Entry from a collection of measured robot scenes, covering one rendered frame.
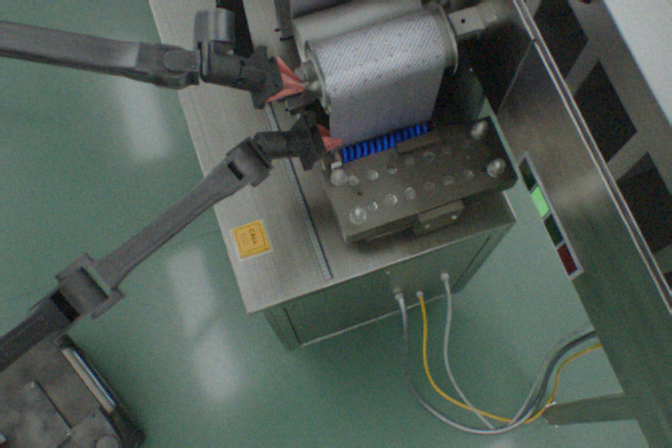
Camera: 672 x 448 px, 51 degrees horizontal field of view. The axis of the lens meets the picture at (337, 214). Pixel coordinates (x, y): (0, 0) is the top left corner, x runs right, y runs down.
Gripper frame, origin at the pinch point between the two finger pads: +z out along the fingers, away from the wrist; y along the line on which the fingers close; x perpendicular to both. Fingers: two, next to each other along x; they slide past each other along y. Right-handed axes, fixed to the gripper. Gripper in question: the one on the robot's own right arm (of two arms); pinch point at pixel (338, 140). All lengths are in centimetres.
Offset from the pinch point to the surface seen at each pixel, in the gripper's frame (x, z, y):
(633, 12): 68, 0, 21
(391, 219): -0.6, 6.2, 19.5
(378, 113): 11.1, 3.5, 0.3
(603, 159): 49, 8, 33
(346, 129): 5.2, -1.1, 0.2
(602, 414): -23, 68, 75
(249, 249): -25.4, -15.2, 12.5
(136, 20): -114, 15, -123
